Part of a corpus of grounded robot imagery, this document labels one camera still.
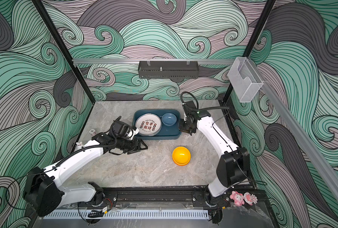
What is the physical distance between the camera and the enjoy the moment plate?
3.26ft

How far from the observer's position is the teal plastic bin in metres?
0.99

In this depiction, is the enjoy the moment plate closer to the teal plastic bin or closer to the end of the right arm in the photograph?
the teal plastic bin
